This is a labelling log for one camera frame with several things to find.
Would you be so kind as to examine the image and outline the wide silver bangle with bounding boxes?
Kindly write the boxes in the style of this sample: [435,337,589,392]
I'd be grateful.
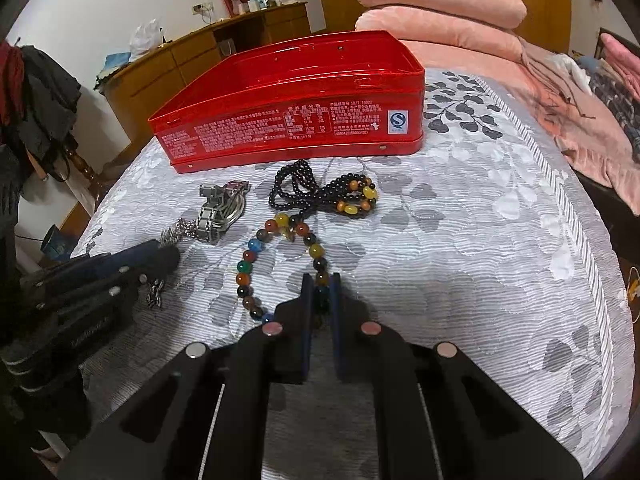
[214,187,249,227]

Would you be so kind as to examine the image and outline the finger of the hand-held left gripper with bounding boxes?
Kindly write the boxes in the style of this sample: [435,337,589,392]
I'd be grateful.
[37,267,152,332]
[20,239,182,292]

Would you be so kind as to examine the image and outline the white plastic bag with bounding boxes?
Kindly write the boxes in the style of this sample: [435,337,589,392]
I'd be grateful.
[130,18,164,54]

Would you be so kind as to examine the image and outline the black bead necklace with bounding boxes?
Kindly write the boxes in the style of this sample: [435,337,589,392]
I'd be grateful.
[268,158,352,214]

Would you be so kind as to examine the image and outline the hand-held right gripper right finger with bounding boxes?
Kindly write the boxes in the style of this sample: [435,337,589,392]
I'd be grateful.
[327,272,584,480]

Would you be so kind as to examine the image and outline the blue cloth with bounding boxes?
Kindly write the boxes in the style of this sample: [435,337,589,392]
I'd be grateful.
[97,52,134,87]

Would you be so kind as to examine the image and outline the pink bed sheet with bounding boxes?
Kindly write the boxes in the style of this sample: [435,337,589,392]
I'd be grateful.
[404,39,640,202]

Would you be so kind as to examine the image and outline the wooden coat rack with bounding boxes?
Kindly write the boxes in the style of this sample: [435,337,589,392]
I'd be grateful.
[62,137,110,203]

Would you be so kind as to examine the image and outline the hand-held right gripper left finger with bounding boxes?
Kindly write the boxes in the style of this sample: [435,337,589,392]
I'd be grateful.
[57,272,316,480]

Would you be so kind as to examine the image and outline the metal link watch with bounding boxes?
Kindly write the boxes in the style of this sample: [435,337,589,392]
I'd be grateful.
[192,182,251,245]

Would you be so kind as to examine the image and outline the white cloth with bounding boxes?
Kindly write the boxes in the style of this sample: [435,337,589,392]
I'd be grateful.
[547,54,594,94]

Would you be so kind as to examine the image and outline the red scarf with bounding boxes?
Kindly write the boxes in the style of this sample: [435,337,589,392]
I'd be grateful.
[0,41,27,107]

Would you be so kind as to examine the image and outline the blue patterned pot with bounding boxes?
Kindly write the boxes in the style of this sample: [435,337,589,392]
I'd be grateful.
[42,227,77,262]

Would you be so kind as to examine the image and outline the dark hanging jacket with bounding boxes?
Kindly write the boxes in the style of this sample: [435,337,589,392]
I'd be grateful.
[0,45,84,183]

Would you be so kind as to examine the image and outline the amber and brown bead bracelet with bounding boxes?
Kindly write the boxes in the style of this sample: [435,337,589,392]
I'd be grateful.
[327,172,380,219]

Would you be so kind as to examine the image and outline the multicolour bead bracelet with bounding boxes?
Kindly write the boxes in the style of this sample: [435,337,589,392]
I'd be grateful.
[234,213,332,327]

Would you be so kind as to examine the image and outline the beige cloth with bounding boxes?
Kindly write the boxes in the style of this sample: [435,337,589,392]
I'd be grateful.
[519,42,601,122]

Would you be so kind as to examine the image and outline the wooden desk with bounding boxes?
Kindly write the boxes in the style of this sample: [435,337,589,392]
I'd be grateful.
[94,1,310,145]

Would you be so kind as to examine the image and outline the red tin box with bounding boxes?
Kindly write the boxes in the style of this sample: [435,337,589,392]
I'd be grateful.
[147,29,426,175]

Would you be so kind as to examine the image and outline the dark wooden headboard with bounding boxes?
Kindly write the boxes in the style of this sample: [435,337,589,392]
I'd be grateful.
[596,26,640,61]

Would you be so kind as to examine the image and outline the small silver pendant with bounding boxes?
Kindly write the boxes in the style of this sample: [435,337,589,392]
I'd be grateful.
[145,280,166,310]

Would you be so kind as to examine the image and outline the plaid folded clothing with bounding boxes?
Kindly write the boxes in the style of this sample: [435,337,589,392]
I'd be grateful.
[589,67,640,162]

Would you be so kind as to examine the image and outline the white cable with yellow plug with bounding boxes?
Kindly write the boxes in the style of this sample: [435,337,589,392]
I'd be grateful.
[624,265,640,326]

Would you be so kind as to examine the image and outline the pink folded blanket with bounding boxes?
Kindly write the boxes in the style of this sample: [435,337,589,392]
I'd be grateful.
[599,32,640,82]

